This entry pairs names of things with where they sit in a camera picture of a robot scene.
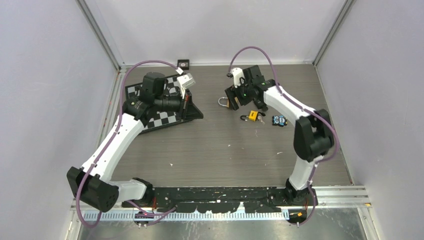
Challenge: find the small black square box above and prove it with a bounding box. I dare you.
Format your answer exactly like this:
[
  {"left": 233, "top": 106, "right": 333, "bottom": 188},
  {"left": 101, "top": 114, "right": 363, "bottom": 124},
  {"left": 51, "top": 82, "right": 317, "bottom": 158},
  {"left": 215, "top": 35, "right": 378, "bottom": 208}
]
[{"left": 177, "top": 59, "right": 190, "bottom": 71}]

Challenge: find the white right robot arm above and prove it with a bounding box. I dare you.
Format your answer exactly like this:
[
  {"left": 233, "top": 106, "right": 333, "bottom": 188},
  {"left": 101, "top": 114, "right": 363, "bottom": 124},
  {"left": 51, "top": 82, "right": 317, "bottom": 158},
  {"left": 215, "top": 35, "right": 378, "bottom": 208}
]
[{"left": 224, "top": 65, "right": 336, "bottom": 205}]

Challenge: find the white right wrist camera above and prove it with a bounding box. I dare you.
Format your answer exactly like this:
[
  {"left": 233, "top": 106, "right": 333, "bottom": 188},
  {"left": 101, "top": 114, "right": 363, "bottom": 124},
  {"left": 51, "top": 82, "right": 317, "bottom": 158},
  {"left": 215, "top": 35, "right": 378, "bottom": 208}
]
[{"left": 226, "top": 67, "right": 245, "bottom": 88}]

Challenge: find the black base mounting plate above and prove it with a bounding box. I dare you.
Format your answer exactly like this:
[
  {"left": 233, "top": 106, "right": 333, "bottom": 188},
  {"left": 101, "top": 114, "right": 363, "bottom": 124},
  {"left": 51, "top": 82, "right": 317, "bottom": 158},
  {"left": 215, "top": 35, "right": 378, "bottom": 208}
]
[{"left": 120, "top": 186, "right": 319, "bottom": 215}]

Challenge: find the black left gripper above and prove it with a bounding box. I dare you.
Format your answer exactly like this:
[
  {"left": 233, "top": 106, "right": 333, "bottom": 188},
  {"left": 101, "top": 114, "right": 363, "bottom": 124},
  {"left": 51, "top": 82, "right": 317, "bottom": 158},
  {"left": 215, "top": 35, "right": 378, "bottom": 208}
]
[{"left": 154, "top": 87, "right": 204, "bottom": 122}]

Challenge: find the brass padlock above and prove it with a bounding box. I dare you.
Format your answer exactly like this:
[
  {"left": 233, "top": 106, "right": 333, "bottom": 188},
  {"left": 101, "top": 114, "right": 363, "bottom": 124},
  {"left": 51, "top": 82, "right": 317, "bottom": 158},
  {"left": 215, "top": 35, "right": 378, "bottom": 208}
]
[{"left": 217, "top": 96, "right": 230, "bottom": 108}]

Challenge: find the yellow small padlock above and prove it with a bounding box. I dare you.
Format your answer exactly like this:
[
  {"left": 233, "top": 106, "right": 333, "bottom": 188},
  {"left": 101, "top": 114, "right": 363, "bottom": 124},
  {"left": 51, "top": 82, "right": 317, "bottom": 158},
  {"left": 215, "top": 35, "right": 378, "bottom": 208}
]
[{"left": 240, "top": 110, "right": 259, "bottom": 122}]

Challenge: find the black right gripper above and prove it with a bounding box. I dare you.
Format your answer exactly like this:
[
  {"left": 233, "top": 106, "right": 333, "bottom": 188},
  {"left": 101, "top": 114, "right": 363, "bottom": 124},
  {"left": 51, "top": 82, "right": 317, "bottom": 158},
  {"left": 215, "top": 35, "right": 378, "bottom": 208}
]
[{"left": 225, "top": 78, "right": 253, "bottom": 111}]

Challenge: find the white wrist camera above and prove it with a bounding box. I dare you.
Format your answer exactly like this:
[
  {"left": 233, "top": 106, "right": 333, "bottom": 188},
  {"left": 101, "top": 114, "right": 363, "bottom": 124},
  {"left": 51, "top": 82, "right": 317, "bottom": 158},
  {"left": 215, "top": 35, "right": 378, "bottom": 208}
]
[
  {"left": 176, "top": 67, "right": 196, "bottom": 99},
  {"left": 226, "top": 67, "right": 245, "bottom": 88}
]

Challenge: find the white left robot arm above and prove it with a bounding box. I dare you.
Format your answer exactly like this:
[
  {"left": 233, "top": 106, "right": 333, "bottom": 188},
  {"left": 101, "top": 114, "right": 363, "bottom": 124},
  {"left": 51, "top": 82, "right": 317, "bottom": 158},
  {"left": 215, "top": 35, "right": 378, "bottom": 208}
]
[{"left": 66, "top": 72, "right": 204, "bottom": 213}]

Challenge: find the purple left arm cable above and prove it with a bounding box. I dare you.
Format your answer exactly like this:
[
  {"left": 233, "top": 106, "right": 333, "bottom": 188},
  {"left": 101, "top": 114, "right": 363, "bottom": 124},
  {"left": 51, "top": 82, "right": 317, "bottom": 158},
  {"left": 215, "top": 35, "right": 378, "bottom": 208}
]
[{"left": 75, "top": 59, "right": 185, "bottom": 229}]

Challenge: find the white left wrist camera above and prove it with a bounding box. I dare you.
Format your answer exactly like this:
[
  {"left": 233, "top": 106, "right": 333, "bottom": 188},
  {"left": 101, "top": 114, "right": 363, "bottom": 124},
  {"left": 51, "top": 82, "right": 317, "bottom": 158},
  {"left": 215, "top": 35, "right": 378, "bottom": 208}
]
[{"left": 176, "top": 67, "right": 196, "bottom": 99}]

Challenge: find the black white chessboard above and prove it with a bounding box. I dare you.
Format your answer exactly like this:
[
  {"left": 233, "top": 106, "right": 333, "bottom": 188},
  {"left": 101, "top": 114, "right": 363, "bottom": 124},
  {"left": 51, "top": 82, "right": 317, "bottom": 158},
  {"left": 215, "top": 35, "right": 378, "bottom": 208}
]
[{"left": 124, "top": 74, "right": 192, "bottom": 134}]

